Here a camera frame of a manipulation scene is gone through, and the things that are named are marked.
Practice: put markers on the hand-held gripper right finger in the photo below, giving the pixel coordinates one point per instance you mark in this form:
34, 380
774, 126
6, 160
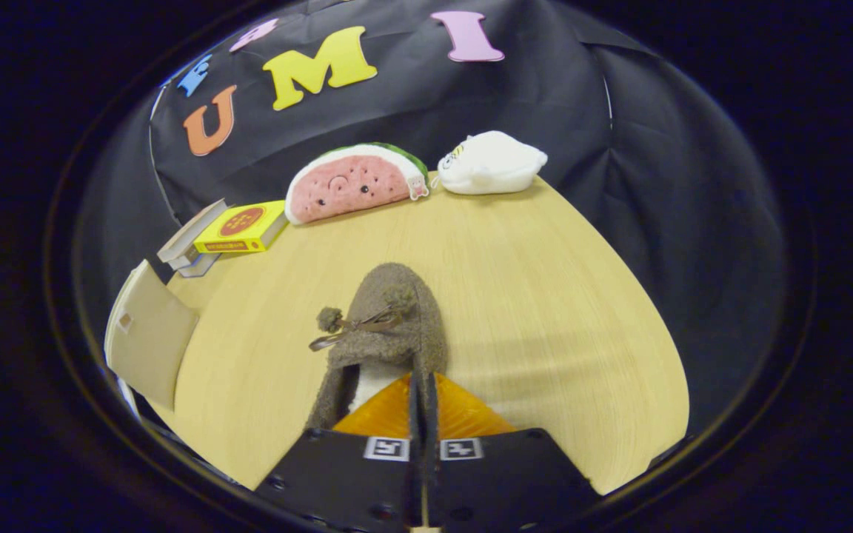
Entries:
515, 481

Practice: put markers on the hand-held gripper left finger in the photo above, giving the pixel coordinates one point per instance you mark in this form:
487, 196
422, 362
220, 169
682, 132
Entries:
338, 481

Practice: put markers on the brown fuzzy shoe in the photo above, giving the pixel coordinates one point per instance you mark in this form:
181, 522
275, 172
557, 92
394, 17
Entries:
397, 340

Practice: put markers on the beige storage box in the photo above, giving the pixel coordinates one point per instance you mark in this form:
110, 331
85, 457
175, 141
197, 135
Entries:
149, 340

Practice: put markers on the white book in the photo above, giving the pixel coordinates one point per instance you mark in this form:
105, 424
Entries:
193, 266

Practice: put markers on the yellow book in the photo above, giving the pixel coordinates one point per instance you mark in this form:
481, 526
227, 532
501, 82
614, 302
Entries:
238, 222

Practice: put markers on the watermelon slice plush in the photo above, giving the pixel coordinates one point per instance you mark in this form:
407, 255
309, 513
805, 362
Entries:
345, 185

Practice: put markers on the white plush toy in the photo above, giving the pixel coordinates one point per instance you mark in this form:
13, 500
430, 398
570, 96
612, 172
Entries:
493, 166

